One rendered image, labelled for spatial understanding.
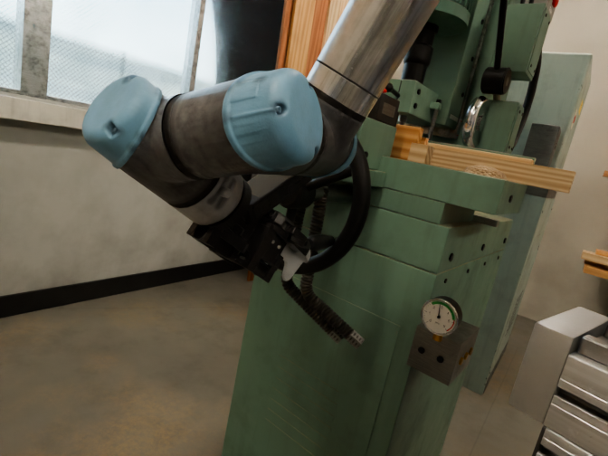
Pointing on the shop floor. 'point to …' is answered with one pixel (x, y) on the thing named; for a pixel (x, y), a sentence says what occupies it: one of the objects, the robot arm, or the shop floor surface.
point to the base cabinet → (348, 362)
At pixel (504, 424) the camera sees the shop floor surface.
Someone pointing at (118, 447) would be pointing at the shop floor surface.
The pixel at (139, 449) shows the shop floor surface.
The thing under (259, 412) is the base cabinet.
